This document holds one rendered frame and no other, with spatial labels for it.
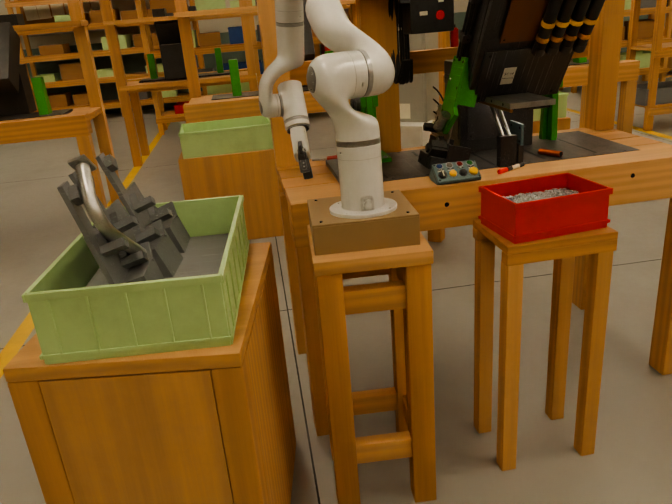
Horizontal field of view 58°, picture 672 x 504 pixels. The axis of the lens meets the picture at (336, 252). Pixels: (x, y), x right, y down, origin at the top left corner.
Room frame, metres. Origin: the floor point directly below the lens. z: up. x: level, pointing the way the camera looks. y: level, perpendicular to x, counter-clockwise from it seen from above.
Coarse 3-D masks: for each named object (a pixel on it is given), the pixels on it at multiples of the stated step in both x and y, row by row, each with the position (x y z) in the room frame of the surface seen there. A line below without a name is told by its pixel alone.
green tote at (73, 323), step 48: (240, 240) 1.57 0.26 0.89; (48, 288) 1.26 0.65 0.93; (96, 288) 1.16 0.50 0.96; (144, 288) 1.17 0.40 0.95; (192, 288) 1.18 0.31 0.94; (240, 288) 1.42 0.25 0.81; (48, 336) 1.16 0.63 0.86; (96, 336) 1.16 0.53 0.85; (144, 336) 1.17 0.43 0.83; (192, 336) 1.18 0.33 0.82
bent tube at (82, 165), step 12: (84, 156) 1.30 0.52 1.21; (84, 168) 1.30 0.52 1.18; (96, 168) 1.34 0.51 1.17; (84, 180) 1.28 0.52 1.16; (84, 192) 1.26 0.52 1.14; (84, 204) 1.25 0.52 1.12; (96, 204) 1.25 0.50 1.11; (96, 216) 1.24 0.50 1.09; (108, 228) 1.26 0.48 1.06; (132, 240) 1.35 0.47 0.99; (132, 252) 1.35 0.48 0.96
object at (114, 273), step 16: (64, 192) 1.25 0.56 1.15; (80, 208) 1.28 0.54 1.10; (80, 224) 1.25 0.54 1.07; (96, 240) 1.28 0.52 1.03; (96, 256) 1.25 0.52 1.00; (112, 256) 1.32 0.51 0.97; (112, 272) 1.27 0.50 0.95; (128, 272) 1.35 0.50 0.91; (144, 272) 1.31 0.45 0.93; (160, 272) 1.41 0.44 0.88
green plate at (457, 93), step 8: (456, 64) 2.23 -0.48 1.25; (464, 64) 2.17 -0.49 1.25; (456, 72) 2.22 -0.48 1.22; (464, 72) 2.17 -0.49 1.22; (448, 80) 2.27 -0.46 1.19; (456, 80) 2.20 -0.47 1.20; (464, 80) 2.18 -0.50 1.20; (448, 88) 2.25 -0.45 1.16; (456, 88) 2.18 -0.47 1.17; (464, 88) 2.18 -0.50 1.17; (448, 96) 2.23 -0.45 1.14; (456, 96) 2.16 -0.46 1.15; (464, 96) 2.18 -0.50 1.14; (472, 96) 2.18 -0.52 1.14; (448, 104) 2.22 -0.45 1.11; (456, 104) 2.16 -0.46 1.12; (464, 104) 2.18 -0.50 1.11; (472, 104) 2.18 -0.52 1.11
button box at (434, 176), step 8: (472, 160) 2.00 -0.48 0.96; (432, 168) 1.97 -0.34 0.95; (440, 168) 1.96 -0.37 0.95; (448, 168) 1.97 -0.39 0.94; (456, 168) 1.97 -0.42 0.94; (464, 168) 1.97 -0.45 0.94; (432, 176) 1.97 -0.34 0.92; (448, 176) 1.94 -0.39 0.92; (456, 176) 1.94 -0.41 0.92; (464, 176) 1.94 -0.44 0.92; (472, 176) 1.94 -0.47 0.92; (480, 176) 1.94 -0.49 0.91; (440, 184) 1.93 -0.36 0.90
